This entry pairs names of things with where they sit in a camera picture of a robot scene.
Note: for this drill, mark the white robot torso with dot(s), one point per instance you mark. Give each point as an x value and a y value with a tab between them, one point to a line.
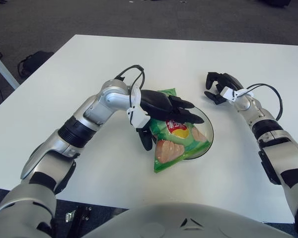
151	223

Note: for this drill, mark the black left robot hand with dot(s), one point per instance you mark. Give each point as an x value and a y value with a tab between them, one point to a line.
156	104

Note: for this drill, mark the white table leg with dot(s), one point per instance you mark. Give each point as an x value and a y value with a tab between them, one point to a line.
3	73

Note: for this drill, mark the white plate with black rim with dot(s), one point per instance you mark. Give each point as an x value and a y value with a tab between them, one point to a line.
208	134

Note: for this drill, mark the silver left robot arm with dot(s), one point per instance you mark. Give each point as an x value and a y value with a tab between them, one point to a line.
89	114

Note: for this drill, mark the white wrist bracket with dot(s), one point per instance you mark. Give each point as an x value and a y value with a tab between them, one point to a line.
139	116
226	93

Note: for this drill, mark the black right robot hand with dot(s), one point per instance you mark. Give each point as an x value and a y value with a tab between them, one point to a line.
231	79

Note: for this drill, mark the black metal bracket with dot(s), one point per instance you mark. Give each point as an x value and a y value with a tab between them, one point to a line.
80	220

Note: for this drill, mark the black backpack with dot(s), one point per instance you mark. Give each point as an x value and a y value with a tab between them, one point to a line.
34	60

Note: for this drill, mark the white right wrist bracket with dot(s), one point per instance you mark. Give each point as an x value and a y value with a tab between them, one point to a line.
226	93

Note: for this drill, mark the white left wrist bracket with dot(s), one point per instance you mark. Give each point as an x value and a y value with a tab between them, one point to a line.
139	116

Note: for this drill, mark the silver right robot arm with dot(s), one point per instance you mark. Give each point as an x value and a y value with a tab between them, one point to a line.
280	158

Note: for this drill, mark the green potato chips bag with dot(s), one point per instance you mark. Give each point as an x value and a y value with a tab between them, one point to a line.
173	148

